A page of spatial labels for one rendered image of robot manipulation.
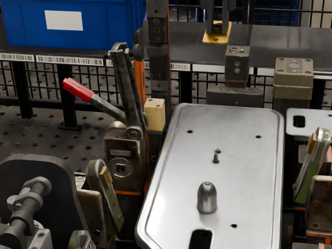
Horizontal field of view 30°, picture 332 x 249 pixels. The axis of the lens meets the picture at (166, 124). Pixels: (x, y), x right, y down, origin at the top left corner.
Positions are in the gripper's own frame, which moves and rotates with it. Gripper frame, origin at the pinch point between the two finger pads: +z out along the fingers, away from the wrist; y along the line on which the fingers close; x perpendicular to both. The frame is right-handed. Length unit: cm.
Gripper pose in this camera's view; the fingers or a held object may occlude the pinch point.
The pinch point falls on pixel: (218, 9)
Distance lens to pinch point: 97.0
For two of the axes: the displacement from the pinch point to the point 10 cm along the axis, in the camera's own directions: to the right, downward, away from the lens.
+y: 9.8, 0.8, -1.6
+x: 1.8, -5.3, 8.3
